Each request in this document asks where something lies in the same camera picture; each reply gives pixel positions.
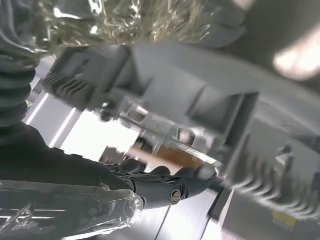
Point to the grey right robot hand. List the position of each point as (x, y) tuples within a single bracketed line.
[(62, 172)]

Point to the stainless steel workbench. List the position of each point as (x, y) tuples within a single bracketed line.
[(185, 222)]

